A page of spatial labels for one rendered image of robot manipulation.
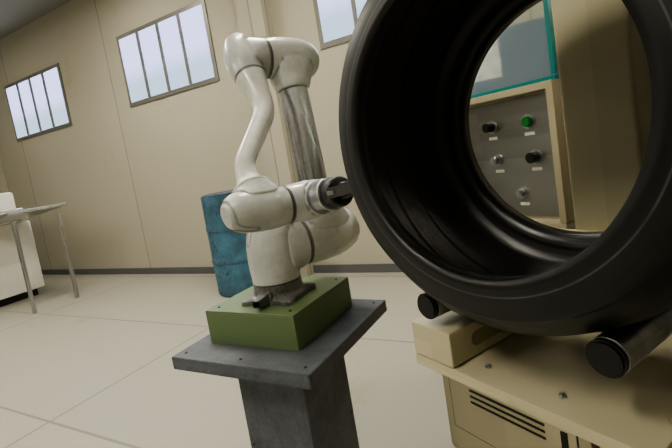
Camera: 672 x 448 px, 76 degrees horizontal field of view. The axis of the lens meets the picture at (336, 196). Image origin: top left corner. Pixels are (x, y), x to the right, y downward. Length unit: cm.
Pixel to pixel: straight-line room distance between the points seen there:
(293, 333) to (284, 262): 21
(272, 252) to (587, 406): 91
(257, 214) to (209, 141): 406
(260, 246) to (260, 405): 50
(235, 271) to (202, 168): 153
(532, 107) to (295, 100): 72
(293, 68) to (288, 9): 302
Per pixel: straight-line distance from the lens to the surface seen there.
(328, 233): 140
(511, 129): 137
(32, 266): 675
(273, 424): 151
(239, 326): 139
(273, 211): 106
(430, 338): 78
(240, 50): 144
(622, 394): 73
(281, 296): 135
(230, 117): 485
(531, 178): 135
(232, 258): 412
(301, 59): 150
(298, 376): 118
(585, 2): 95
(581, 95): 94
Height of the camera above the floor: 118
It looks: 6 degrees down
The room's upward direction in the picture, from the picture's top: 9 degrees counter-clockwise
